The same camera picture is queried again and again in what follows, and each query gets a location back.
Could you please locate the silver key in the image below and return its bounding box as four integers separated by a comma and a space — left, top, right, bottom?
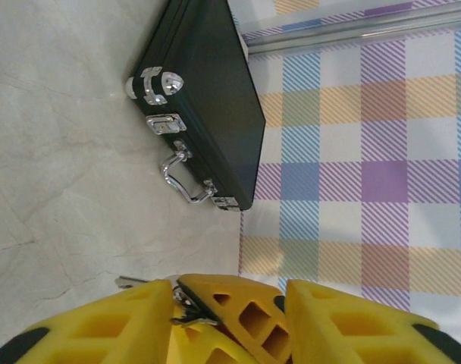
114, 274, 220, 328

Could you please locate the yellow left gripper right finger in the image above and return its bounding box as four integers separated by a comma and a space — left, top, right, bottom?
284, 279, 461, 364

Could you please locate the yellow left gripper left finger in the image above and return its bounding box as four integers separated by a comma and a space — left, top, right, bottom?
0, 279, 175, 364

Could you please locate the silver metal rail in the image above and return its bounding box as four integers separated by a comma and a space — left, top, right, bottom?
245, 3, 461, 55

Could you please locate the black case with chrome fittings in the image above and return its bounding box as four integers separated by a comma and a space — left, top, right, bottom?
124, 0, 268, 212

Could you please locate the pastel plaid tablecloth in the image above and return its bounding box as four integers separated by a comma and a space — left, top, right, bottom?
230, 0, 461, 337

